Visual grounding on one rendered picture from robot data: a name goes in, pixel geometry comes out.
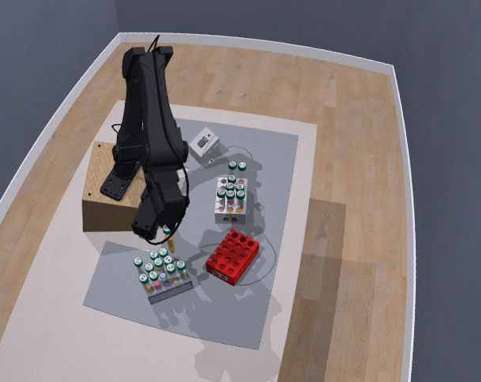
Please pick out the grey tube rack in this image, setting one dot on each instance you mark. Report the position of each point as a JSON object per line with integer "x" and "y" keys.
{"x": 169, "y": 287}

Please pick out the grey bench mat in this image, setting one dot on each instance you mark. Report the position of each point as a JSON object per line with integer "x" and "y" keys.
{"x": 213, "y": 310}

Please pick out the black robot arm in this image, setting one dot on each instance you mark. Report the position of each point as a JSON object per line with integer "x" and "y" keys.
{"x": 148, "y": 105}

